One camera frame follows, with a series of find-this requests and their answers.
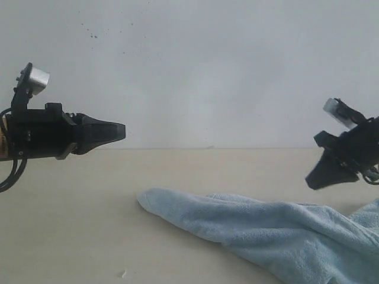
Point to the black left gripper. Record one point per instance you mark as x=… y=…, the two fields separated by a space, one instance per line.
x=51 y=132

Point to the light blue fluffy towel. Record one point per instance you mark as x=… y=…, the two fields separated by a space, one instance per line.
x=297 y=243

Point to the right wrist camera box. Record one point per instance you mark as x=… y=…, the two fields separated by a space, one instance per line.
x=343 y=113

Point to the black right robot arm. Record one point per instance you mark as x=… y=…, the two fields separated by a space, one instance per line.
x=353 y=153

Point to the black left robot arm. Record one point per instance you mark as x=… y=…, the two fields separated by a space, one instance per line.
x=3 y=139

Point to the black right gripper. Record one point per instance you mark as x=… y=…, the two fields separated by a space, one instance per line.
x=357 y=148

